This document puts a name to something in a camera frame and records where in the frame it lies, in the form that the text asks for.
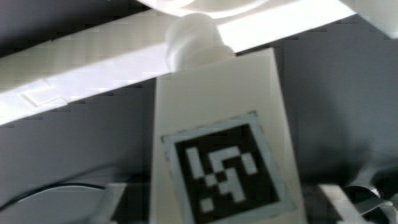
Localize white stool leg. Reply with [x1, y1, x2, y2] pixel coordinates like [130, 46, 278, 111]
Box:
[150, 14, 308, 224]

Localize white U-shaped fence wall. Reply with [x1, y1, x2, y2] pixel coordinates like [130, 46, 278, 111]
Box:
[0, 0, 398, 126]

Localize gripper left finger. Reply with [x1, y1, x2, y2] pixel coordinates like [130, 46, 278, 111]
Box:
[70, 182, 150, 224]

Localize black cables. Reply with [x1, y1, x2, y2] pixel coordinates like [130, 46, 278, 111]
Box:
[0, 181, 109, 211]

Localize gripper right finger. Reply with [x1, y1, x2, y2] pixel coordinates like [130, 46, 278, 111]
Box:
[305, 184, 381, 224]

